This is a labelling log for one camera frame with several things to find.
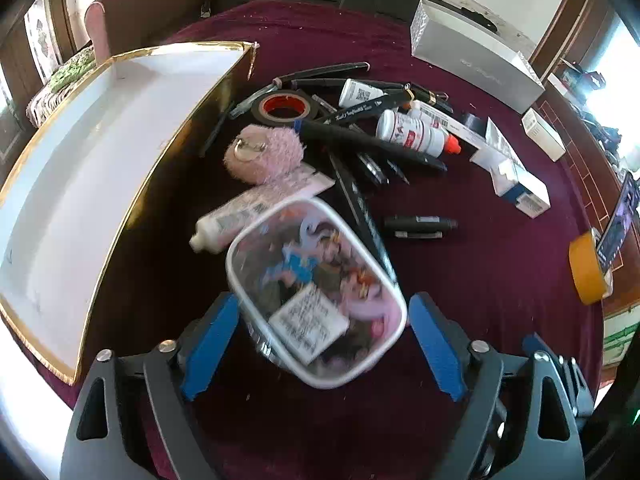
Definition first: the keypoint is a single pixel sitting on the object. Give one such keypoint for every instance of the short black marker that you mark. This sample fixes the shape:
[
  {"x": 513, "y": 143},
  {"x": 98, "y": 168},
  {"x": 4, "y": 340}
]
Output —
[{"x": 420, "y": 225}]

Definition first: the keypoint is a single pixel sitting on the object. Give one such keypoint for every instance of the black marker with beige end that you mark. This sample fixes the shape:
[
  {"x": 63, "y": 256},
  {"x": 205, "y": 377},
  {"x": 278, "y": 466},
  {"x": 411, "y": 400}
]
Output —
[{"x": 325, "y": 72}]

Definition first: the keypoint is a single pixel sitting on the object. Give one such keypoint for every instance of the green and white carton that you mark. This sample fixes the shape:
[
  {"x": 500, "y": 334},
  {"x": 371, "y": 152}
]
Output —
[{"x": 620, "y": 340}]

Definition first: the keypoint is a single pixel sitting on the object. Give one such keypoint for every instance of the yellow tape roll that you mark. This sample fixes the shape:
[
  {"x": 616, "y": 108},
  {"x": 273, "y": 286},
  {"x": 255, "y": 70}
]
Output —
[{"x": 582, "y": 270}]

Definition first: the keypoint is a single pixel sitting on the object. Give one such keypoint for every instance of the black marker with purple end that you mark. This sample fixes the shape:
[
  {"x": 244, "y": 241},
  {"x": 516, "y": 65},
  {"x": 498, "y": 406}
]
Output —
[{"x": 375, "y": 145}]

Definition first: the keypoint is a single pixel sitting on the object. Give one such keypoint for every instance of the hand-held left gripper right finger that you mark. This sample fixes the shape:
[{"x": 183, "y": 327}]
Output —
[{"x": 435, "y": 350}]

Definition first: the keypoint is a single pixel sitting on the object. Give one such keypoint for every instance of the pink fuzzy brooch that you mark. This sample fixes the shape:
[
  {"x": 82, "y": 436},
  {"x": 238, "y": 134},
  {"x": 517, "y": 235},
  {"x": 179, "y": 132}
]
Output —
[{"x": 270, "y": 155}]

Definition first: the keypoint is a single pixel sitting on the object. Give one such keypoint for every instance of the white bottle with red label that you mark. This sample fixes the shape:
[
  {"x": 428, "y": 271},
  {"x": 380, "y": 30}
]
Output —
[{"x": 405, "y": 132}]

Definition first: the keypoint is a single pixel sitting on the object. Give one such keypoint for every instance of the white and blue medicine box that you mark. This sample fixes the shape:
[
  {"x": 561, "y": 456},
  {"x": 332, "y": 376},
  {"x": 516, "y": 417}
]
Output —
[{"x": 525, "y": 195}]

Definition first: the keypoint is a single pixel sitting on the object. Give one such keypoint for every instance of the white box with gold rim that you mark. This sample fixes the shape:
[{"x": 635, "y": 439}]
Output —
[{"x": 100, "y": 160}]

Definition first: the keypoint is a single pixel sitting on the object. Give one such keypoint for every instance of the small white box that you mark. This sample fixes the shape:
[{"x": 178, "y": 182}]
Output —
[{"x": 542, "y": 135}]

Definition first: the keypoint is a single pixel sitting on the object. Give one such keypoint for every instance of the floral patterned blanket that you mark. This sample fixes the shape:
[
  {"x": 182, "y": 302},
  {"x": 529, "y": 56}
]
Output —
[{"x": 50, "y": 95}]

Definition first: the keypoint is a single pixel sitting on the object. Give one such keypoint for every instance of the clear cartoon print pouch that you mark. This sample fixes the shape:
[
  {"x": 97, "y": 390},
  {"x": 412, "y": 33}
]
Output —
[{"x": 300, "y": 270}]

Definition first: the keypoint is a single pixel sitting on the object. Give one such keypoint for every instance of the wooden glass door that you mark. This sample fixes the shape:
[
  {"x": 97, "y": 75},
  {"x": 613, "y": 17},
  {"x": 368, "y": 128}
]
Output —
[{"x": 62, "y": 20}]

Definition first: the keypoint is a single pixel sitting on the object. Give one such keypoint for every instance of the wooden door frame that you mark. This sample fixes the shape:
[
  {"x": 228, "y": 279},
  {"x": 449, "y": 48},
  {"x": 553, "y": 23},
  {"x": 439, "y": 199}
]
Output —
[{"x": 565, "y": 25}]

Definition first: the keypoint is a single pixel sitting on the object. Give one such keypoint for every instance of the small black tape roll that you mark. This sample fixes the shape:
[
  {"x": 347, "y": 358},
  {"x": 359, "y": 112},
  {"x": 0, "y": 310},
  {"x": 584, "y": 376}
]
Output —
[{"x": 472, "y": 121}]

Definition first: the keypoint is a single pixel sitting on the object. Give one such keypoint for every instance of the clear ballpoint pen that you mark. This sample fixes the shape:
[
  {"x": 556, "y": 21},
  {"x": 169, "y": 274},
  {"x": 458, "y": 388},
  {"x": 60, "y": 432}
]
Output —
[{"x": 247, "y": 105}]

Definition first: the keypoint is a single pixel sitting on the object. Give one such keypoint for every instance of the black tape roll red core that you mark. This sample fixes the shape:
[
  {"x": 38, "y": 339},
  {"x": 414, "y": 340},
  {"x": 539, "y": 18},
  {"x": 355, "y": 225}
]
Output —
[{"x": 260, "y": 110}]

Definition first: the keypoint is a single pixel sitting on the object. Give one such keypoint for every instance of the long silver grey box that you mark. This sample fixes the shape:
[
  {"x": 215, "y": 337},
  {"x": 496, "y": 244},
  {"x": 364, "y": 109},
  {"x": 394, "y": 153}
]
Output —
[{"x": 475, "y": 60}]

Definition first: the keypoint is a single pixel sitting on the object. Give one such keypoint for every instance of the thin black pen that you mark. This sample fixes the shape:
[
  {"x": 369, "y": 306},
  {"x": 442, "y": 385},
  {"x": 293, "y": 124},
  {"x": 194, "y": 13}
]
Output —
[{"x": 320, "y": 83}]

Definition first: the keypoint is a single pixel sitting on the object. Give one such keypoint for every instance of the brown armchair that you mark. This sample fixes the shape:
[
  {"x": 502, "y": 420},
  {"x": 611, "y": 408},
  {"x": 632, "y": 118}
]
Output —
[{"x": 150, "y": 15}]

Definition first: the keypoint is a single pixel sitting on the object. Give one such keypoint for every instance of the thin white barcode box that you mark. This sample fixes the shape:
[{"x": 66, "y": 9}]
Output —
[{"x": 467, "y": 132}]

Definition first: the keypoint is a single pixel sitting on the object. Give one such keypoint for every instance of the smartphone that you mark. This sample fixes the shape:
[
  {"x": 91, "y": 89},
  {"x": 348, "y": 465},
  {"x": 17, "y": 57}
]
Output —
[{"x": 617, "y": 225}]

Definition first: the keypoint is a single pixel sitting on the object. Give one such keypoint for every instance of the pink white cream tube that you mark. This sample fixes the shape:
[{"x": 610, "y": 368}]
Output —
[{"x": 235, "y": 217}]

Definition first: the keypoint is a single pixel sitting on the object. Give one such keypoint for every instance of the white pill bottle green label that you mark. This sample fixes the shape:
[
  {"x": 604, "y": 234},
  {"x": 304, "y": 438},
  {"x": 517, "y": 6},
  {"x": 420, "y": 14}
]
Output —
[{"x": 357, "y": 92}]

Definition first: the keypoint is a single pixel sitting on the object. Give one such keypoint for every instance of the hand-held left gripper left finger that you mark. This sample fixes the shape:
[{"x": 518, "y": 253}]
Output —
[{"x": 210, "y": 350}]

